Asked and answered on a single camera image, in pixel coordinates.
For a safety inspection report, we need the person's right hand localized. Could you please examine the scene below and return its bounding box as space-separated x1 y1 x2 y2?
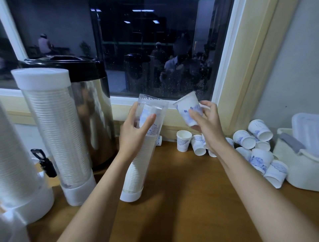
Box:
188 100 228 151

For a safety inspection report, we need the person's left hand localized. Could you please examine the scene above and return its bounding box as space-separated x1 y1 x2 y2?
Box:
118 102 157 164

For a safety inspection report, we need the nested stack of paper cups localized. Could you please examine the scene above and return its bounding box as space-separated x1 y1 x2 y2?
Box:
24 91 92 187
0 112 45 206
122 105 163 194

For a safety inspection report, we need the single blue-printed paper cup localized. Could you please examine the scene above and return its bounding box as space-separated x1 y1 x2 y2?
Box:
173 90 211 127

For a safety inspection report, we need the pile of paper cups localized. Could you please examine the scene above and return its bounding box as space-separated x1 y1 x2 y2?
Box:
156 119 290 189

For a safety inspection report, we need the white tube cap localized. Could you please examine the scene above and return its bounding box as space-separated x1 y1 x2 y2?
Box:
11 68 71 91

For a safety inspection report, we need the person's left forearm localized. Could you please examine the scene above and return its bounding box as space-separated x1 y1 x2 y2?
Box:
57 156 135 242

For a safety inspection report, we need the person's right forearm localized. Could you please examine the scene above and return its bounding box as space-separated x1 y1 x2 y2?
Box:
215 140 319 242

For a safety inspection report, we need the stainless steel water dispenser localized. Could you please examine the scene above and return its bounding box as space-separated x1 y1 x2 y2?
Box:
18 55 119 179

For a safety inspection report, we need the white framed window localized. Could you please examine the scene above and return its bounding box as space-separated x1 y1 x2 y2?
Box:
0 0 295 130

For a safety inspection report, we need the white plastic lid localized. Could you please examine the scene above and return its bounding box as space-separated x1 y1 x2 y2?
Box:
291 113 319 158

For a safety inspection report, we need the translucent plastic box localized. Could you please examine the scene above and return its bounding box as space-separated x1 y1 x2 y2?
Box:
272 127 319 192

